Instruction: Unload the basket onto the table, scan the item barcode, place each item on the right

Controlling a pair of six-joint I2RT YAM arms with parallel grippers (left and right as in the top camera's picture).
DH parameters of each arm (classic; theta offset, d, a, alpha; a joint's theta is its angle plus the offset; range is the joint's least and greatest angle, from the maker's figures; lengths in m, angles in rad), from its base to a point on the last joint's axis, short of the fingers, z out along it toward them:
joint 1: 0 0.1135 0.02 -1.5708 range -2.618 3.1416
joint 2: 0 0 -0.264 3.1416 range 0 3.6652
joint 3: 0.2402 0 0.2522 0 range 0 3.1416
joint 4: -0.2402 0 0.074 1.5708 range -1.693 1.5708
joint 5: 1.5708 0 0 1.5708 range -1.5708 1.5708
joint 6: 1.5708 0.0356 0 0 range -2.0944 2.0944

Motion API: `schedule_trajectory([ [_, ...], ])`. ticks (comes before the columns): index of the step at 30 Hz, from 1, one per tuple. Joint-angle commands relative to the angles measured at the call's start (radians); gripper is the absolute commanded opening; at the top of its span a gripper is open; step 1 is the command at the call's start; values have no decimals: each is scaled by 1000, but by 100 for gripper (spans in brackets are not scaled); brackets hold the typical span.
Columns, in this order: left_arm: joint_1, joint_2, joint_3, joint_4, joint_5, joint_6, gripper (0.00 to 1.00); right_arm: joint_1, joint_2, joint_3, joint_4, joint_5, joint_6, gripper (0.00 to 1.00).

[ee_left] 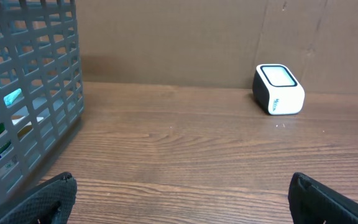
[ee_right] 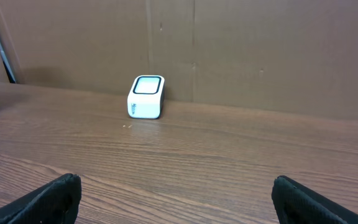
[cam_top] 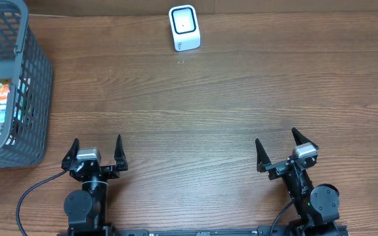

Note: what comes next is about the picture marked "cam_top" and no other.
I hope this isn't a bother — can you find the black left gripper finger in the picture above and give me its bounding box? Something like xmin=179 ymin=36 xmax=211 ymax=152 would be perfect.
xmin=61 ymin=138 xmax=79 ymax=170
xmin=114 ymin=134 xmax=128 ymax=171

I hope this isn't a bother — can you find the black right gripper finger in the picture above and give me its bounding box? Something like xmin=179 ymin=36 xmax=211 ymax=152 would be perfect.
xmin=255 ymin=138 xmax=272 ymax=172
xmin=291 ymin=127 xmax=319 ymax=150

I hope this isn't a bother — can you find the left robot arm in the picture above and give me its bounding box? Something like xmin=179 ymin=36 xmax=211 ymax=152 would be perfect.
xmin=61 ymin=136 xmax=128 ymax=235

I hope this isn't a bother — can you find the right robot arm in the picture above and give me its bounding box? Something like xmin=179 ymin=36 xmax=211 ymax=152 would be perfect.
xmin=255 ymin=128 xmax=347 ymax=236

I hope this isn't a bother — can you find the white barcode scanner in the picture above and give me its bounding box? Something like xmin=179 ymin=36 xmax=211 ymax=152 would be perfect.
xmin=168 ymin=5 xmax=201 ymax=52

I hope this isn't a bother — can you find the grey plastic mesh basket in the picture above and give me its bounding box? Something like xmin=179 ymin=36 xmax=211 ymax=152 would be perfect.
xmin=0 ymin=0 xmax=54 ymax=168

